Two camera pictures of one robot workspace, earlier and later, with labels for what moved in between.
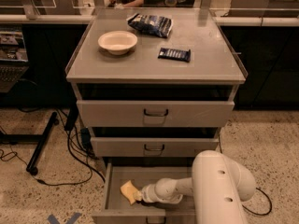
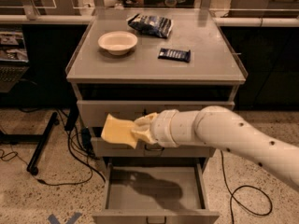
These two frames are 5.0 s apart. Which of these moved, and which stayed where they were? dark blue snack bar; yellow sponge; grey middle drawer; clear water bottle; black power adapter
Moved: yellow sponge
Stayed: dark blue snack bar; clear water bottle; grey middle drawer; black power adapter
